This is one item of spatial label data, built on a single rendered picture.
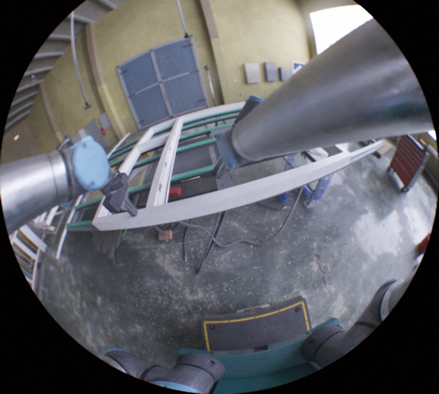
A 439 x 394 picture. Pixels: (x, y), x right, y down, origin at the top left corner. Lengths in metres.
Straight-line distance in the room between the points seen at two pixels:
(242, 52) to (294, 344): 7.87
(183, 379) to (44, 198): 0.53
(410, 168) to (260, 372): 3.33
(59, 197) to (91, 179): 0.07
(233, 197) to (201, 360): 0.67
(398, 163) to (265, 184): 3.29
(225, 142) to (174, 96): 6.63
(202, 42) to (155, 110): 4.13
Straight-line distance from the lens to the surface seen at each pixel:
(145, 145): 1.33
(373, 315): 0.58
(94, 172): 0.25
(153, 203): 0.56
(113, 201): 0.48
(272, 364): 0.71
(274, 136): 0.15
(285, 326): 1.06
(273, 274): 1.31
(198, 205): 0.46
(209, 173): 0.56
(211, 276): 1.32
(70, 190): 0.25
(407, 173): 3.38
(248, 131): 0.19
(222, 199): 0.45
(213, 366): 0.65
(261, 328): 1.03
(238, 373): 0.73
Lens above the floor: 1.28
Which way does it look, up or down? 41 degrees down
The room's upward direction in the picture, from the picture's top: 14 degrees counter-clockwise
